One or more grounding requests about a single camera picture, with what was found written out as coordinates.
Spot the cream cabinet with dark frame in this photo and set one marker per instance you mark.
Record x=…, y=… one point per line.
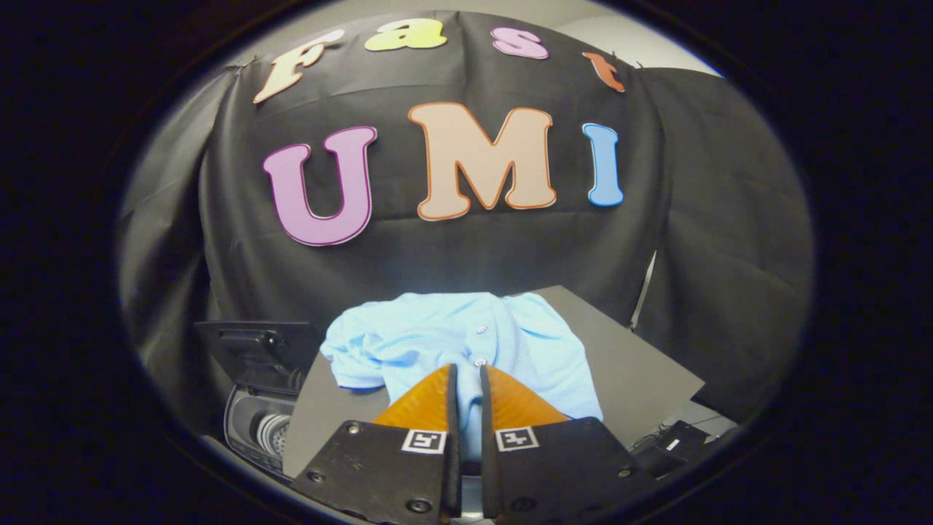
x=634, y=372

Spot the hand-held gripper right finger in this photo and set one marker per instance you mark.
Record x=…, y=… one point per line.
x=561, y=467

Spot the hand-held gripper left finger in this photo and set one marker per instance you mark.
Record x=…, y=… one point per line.
x=379, y=467

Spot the black device with white label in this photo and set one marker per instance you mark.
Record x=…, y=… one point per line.
x=674, y=445

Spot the light blue shirt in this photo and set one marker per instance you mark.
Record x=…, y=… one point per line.
x=430, y=335

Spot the black backdrop cloth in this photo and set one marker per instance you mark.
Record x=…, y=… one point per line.
x=452, y=255

